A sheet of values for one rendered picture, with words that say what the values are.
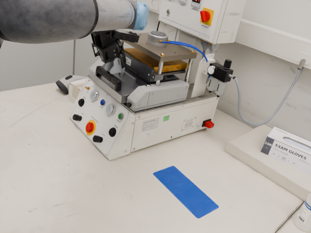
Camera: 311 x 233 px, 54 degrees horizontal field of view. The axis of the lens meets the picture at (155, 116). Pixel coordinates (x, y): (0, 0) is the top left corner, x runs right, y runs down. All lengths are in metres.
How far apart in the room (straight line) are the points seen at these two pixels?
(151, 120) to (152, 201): 0.30
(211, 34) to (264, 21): 0.36
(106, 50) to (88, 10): 0.51
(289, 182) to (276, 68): 0.52
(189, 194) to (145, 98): 0.35
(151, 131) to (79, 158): 0.27
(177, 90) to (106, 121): 0.28
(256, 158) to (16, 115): 0.96
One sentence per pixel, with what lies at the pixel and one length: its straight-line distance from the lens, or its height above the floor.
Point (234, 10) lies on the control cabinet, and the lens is 1.21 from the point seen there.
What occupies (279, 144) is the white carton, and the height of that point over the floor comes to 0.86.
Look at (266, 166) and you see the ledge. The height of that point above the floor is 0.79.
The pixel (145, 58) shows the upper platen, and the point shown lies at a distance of 1.16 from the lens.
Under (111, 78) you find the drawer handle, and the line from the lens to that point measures 1.08.
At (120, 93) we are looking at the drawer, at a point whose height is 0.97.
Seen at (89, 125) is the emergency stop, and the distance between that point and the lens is 1.18.
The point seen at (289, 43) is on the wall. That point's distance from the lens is 1.37.
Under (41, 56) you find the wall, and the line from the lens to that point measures 2.56.
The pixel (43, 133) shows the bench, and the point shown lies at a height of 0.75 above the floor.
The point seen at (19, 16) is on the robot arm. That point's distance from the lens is 0.49.
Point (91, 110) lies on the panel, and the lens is 1.20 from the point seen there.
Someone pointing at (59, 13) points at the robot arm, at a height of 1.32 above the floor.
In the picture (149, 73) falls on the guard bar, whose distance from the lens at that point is 1.08.
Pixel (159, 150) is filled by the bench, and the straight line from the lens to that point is 1.18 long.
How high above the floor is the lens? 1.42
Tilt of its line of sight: 29 degrees down
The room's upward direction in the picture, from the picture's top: 11 degrees clockwise
